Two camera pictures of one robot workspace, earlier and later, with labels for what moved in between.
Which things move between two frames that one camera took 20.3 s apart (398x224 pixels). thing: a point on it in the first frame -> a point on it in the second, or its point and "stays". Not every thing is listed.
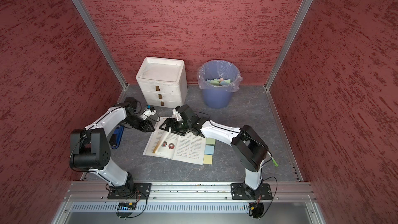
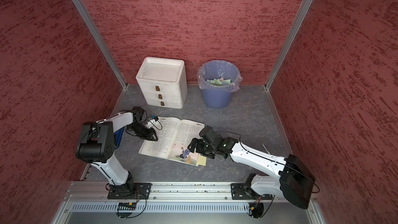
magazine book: (188, 148) stays
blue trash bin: (218, 96) stays
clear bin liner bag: (217, 69) stays
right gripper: (173, 128) -> (193, 143)
